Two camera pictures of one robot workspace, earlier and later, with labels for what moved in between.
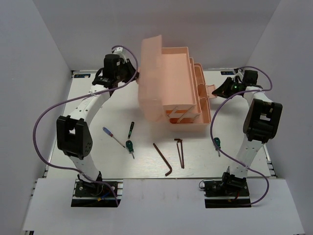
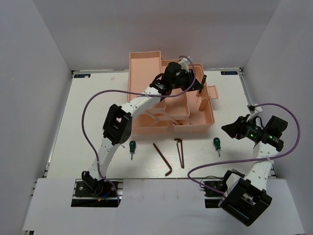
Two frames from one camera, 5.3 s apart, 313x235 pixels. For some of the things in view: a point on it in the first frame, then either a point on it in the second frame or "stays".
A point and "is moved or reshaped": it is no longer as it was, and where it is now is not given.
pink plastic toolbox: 171,87 is moved or reshaped
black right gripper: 223,90 to 238,127
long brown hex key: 162,154 stays
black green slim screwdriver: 131,129 is moved or reshaped
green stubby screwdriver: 129,145 is moved or reshaped
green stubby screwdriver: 217,141 stays
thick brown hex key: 178,140 stays
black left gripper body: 126,72 to 184,81
